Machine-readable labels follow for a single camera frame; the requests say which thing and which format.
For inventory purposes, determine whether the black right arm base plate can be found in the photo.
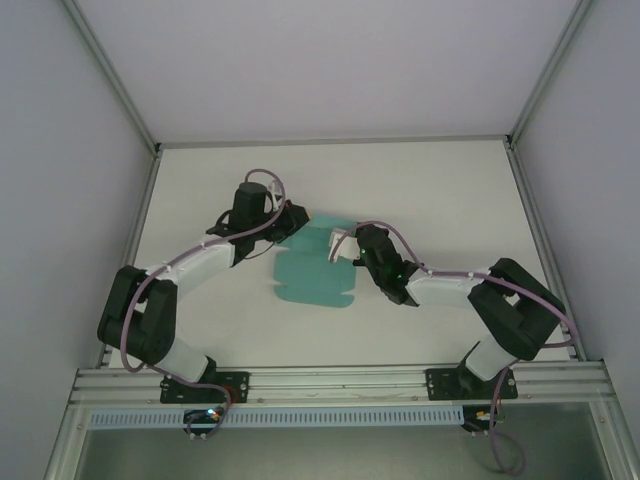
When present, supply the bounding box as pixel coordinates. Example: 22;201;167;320
424;368;517;401

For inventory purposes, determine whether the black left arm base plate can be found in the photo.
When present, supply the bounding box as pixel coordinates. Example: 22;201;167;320
159;370;251;404

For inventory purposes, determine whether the aluminium frame crossbar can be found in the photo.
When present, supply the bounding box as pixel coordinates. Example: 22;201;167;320
158;133;510;150

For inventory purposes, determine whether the light blue slotted cable duct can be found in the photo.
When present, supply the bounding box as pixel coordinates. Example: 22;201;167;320
89;404;464;430

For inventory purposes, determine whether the aluminium frame post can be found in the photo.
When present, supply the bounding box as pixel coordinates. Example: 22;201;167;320
62;0;162;154
504;0;599;149

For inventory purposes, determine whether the wide aluminium mounting rail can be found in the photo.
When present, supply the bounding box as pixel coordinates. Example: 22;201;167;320
69;362;614;407

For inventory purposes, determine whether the grey metal panel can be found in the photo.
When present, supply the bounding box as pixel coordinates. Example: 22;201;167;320
79;427;604;480

